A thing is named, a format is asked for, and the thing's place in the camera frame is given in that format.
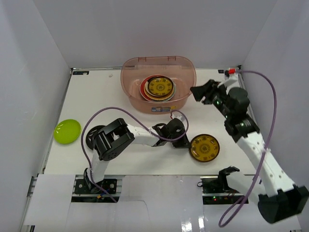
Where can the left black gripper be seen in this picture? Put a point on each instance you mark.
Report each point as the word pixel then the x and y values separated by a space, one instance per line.
pixel 181 142

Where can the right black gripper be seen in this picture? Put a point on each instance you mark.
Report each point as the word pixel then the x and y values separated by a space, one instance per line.
pixel 199 92

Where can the yellow patterned plate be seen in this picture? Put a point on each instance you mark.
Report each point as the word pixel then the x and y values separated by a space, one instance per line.
pixel 204 148
pixel 158 76

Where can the cream plate with black patch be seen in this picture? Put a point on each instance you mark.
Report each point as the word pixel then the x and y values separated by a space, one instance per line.
pixel 159 88

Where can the red teal floral plate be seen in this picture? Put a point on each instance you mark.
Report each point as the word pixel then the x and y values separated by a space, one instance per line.
pixel 142 86

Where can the black glossy plate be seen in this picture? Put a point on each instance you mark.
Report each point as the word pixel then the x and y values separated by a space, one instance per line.
pixel 158 91

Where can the woven bamboo plate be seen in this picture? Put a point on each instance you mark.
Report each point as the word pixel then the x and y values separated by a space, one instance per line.
pixel 158 99

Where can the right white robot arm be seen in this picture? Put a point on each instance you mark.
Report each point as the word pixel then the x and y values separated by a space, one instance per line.
pixel 276 195

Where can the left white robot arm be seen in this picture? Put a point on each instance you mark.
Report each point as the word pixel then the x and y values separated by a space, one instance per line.
pixel 108 142

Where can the pink translucent plastic bin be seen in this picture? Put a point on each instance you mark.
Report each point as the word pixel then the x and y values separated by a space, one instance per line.
pixel 179 69

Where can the lime green plate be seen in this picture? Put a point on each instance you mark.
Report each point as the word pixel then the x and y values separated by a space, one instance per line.
pixel 67 131

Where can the left table label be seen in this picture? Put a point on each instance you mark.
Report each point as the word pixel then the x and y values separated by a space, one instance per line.
pixel 80 73

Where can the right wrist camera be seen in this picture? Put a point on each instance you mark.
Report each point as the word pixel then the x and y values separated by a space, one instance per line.
pixel 231 77

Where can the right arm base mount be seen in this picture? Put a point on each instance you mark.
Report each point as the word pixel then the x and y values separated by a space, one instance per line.
pixel 213 193

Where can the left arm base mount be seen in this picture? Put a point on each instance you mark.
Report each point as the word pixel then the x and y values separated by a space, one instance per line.
pixel 86 192

